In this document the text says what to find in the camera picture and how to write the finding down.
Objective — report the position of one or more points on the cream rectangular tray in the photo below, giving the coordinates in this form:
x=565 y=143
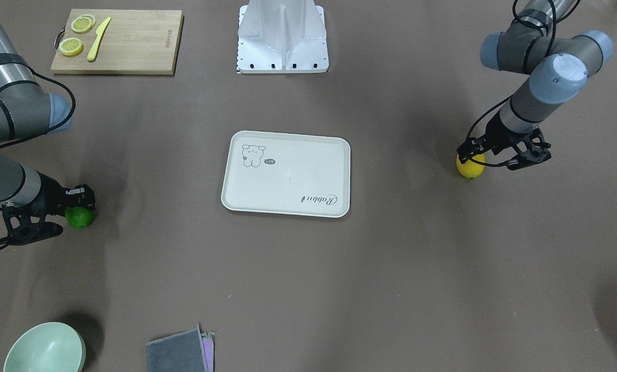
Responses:
x=291 y=174

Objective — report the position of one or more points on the mint green bowl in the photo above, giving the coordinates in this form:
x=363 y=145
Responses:
x=50 y=346

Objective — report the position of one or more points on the bamboo cutting board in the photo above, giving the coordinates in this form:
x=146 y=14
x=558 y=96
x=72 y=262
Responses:
x=135 y=42

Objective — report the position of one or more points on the white camera stand base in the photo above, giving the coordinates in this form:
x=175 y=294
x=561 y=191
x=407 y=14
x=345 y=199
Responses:
x=282 y=37

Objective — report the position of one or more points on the yellow lemon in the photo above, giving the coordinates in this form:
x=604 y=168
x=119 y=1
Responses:
x=471 y=169

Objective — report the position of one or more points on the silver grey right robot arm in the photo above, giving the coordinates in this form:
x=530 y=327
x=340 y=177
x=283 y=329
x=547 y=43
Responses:
x=28 y=197

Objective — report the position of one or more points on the lemon slice upper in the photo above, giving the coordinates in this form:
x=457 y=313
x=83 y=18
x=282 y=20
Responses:
x=83 y=23

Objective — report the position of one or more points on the pink folded cloth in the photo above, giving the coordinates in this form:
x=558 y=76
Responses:
x=209 y=350

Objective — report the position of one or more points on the lemon slice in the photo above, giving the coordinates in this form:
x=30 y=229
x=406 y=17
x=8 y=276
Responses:
x=83 y=23
x=70 y=47

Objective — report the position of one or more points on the lemon slice lower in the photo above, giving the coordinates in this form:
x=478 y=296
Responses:
x=70 y=47

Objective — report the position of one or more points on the green lime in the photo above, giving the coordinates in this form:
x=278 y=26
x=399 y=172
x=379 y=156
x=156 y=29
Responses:
x=79 y=217

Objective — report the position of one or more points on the grey folded cloth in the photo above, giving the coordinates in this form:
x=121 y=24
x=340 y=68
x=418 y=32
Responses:
x=179 y=352

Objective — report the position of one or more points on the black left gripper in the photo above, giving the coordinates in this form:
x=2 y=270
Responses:
x=495 y=135

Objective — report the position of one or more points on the yellow plastic knife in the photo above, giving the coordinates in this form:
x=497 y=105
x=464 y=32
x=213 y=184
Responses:
x=95 y=47

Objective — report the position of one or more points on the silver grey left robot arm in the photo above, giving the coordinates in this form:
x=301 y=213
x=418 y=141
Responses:
x=556 y=68

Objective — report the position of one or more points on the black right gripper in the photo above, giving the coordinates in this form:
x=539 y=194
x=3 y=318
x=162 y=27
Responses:
x=51 y=195

